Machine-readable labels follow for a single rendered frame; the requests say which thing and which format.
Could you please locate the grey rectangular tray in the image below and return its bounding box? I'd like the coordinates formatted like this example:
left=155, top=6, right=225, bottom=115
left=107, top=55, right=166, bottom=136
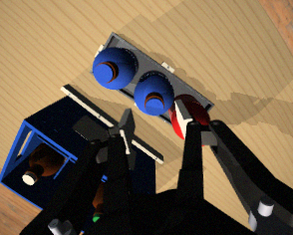
left=102, top=32, right=214, bottom=126

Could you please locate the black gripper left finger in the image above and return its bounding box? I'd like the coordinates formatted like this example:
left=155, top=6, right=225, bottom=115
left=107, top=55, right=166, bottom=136
left=19, top=108, right=136, bottom=235

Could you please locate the blue bottle with grey label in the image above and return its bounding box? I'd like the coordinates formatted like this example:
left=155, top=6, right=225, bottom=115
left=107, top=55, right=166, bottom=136
left=93, top=47, right=139, bottom=90

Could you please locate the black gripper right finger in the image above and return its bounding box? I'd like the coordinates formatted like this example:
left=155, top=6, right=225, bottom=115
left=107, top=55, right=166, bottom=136
left=169, top=100, right=293, bottom=235

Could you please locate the red bottle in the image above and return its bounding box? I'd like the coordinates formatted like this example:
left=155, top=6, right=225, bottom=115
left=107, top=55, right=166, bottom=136
left=168, top=94, right=210, bottom=139

